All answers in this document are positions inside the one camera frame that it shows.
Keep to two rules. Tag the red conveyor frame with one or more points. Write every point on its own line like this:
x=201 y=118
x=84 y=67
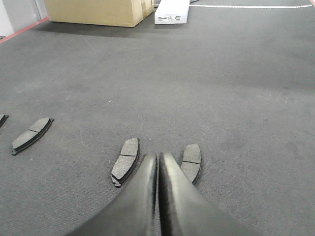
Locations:
x=4 y=39

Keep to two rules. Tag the cardboard box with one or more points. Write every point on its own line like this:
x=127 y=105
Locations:
x=119 y=13

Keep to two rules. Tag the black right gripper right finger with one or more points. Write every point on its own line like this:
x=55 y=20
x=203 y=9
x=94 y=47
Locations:
x=184 y=211

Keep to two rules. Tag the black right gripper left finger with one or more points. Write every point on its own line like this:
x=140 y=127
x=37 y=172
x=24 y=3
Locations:
x=132 y=212

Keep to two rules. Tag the long white box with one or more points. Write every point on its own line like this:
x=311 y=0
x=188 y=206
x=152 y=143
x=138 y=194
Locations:
x=172 y=12

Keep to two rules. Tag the dark conveyor belt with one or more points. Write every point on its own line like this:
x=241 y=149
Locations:
x=238 y=79

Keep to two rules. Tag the brake pad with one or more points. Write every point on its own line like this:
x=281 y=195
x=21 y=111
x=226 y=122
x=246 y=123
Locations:
x=191 y=162
x=32 y=135
x=126 y=161
x=3 y=118

